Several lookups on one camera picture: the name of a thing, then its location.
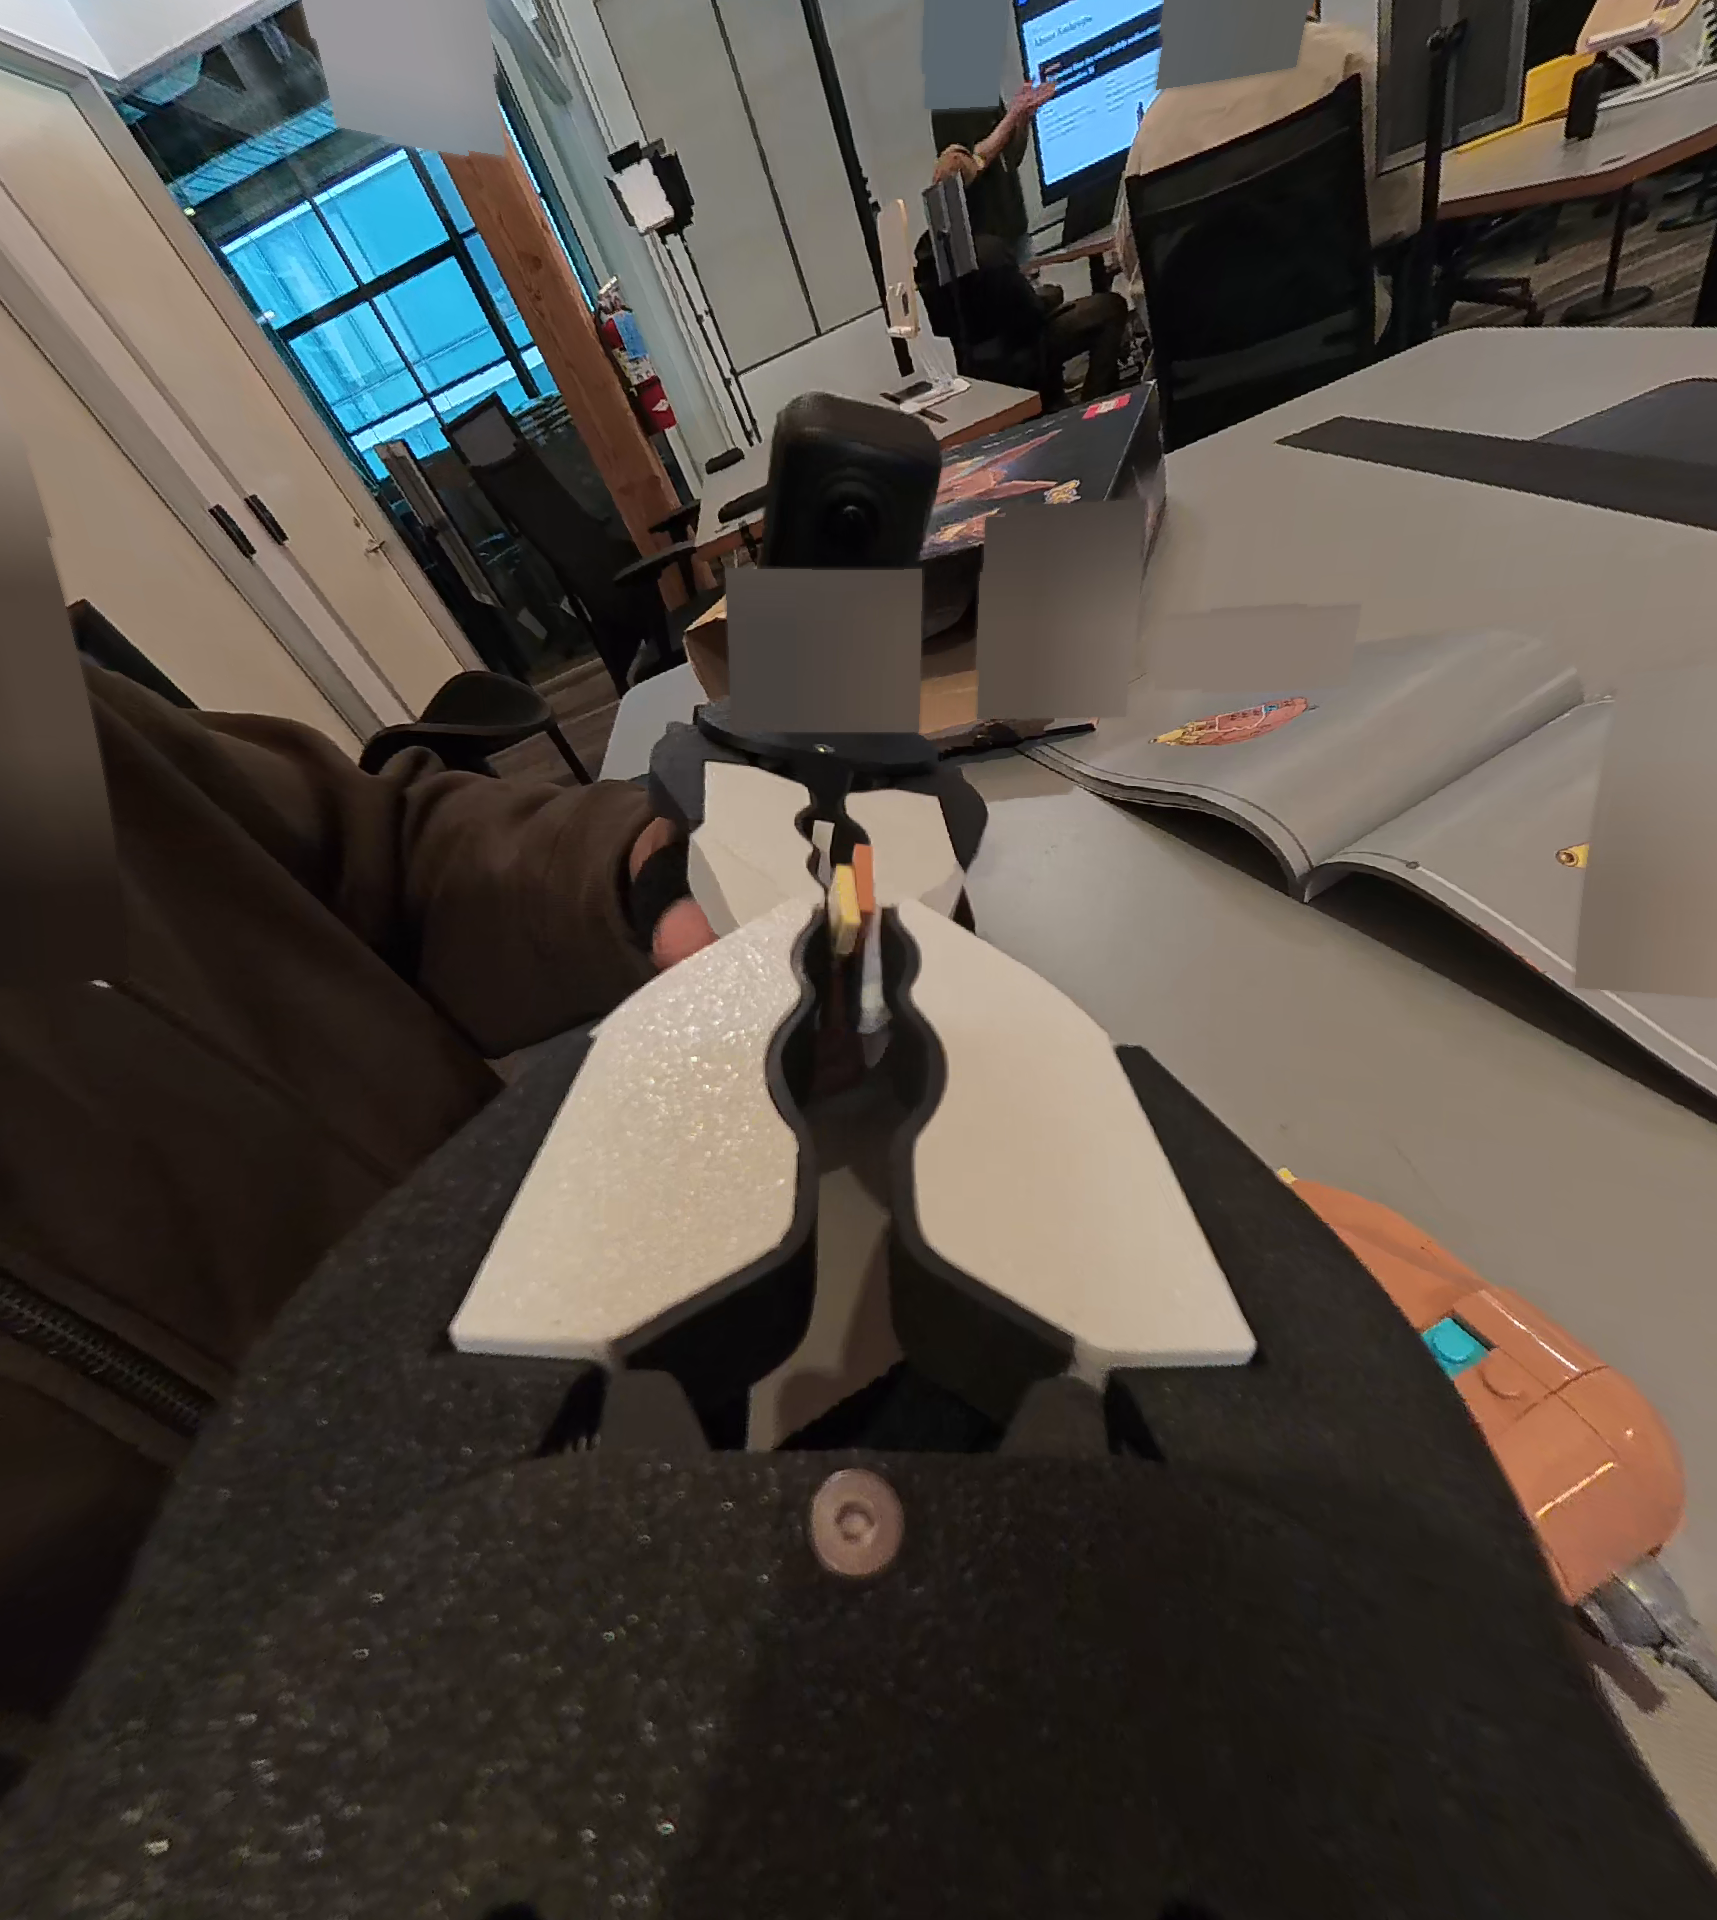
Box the presentation screen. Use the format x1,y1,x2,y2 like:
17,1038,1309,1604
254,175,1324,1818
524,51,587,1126
1016,0,1168,205

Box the white cabinet doors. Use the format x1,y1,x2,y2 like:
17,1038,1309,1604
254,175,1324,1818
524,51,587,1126
0,32,493,752

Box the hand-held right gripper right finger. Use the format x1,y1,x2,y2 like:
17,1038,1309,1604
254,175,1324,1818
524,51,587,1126
885,897,1261,1371

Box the large window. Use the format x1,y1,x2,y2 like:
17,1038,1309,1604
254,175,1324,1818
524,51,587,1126
116,0,567,482

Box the grey office table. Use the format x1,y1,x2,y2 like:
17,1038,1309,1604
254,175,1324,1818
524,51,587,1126
1374,36,1717,325

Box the printed toy set box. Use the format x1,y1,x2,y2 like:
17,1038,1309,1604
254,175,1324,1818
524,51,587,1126
683,381,1171,752

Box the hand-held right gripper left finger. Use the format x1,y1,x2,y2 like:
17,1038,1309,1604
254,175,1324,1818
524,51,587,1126
451,894,818,1367

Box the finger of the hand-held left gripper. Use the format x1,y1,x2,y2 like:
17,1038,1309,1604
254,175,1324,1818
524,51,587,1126
685,760,824,939
833,769,971,904

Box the grey instruction booklet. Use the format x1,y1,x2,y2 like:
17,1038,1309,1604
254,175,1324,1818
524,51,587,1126
1016,629,1717,1165

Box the person's left forearm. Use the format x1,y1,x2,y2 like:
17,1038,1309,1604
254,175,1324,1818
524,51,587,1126
92,661,664,1059

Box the red fire extinguisher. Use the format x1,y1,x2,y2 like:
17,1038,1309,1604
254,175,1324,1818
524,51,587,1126
596,308,681,438

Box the black office chair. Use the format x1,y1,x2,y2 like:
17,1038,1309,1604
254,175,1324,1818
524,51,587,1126
1129,76,1377,452
446,398,708,693
360,667,598,786

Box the studio light panel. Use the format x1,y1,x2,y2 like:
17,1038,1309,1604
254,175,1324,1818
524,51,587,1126
606,139,754,469

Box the orange toy brick model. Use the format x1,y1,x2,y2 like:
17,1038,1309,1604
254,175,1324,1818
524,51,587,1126
1279,1170,1717,1727

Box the wooden post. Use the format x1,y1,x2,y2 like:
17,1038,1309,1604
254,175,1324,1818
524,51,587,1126
441,143,696,573

